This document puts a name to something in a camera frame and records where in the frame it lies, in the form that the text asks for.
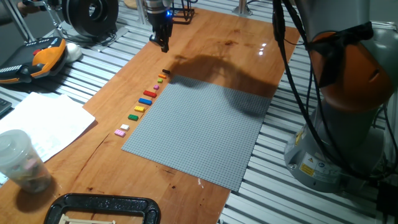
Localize black wire stand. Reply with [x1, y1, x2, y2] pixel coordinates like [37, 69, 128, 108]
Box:
[170, 0, 196, 25]

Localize grey Lego baseplate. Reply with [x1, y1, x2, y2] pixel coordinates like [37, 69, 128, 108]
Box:
[121, 74, 273, 192]

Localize wooden work board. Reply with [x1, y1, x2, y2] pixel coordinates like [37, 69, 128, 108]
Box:
[0, 7, 301, 224]

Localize black computer keyboard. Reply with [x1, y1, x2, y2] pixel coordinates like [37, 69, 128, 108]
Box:
[0, 98, 12, 119]

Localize black round spool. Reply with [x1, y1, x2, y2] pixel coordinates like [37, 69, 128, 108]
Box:
[61, 0, 119, 37]

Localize silver aluminium post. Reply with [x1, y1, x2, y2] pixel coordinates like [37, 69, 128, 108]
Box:
[232, 0, 252, 17]

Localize white paper sheets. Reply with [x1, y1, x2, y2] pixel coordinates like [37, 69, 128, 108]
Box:
[0, 91, 96, 186]

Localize black metal C-clamp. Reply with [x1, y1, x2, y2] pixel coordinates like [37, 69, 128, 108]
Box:
[43, 192, 162, 224]

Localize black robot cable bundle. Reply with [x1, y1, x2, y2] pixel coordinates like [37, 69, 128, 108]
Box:
[271, 0, 398, 187]

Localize white computer mouse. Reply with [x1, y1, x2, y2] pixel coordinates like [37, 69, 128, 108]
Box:
[64, 42, 83, 63]

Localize clear plastic cup with lid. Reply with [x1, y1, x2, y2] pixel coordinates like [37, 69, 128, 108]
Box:
[0, 129, 53, 194]

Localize small wooden compartment tray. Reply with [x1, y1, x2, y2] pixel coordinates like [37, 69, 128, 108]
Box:
[58, 213, 116, 224]

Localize orange black teach pendant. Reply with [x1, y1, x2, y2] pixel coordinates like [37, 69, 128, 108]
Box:
[0, 36, 68, 85]

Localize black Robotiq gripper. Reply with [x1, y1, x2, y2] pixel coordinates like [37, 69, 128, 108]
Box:
[146, 9, 174, 53]

